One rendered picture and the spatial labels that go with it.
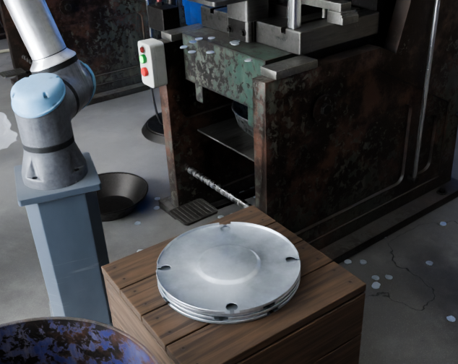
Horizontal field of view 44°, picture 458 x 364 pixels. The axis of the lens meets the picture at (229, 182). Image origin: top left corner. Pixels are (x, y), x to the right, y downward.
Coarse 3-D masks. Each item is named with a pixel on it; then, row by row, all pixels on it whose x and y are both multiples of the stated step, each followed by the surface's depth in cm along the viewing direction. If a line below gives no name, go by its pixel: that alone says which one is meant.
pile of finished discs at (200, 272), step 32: (160, 256) 117; (192, 256) 117; (224, 256) 116; (256, 256) 115; (288, 256) 116; (160, 288) 111; (192, 288) 108; (224, 288) 108; (256, 288) 108; (288, 288) 106; (224, 320) 103
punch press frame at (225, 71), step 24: (360, 0) 164; (384, 0) 161; (384, 24) 168; (192, 48) 168; (216, 48) 158; (240, 48) 153; (264, 48) 152; (336, 48) 156; (192, 72) 173; (216, 72) 162; (240, 72) 153; (240, 96) 157; (192, 168) 193
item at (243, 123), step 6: (234, 102) 184; (234, 108) 183; (240, 108) 188; (246, 108) 191; (240, 114) 187; (246, 114) 190; (240, 120) 175; (246, 120) 170; (240, 126) 178; (246, 126) 173; (246, 132) 176; (252, 132) 173
